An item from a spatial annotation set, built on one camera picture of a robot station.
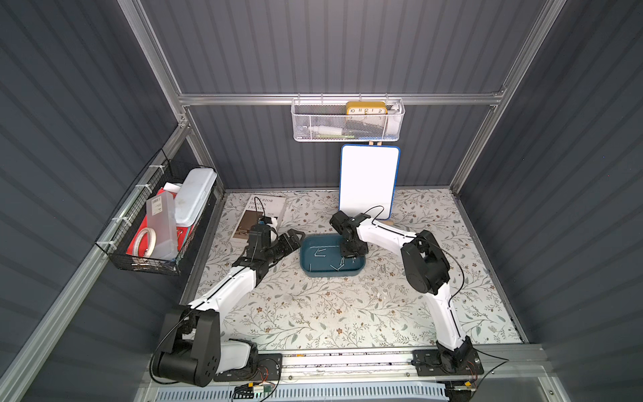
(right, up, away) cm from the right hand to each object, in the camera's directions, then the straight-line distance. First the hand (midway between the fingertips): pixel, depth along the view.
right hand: (355, 252), depth 98 cm
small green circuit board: (-30, -34, -28) cm, 53 cm away
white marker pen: (-11, +46, -6) cm, 48 cm away
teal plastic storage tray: (-14, -1, -2) cm, 14 cm away
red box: (-51, +9, -30) cm, 60 cm away
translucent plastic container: (-57, +14, -30) cm, 66 cm away
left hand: (-21, +7, -12) cm, 25 cm away
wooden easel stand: (+14, +12, +1) cm, 18 cm away
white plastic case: (-51, +21, -25) cm, 60 cm away
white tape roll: (-56, +8, -36) cm, 67 cm away
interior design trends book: (-41, +18, +10) cm, 46 cm away
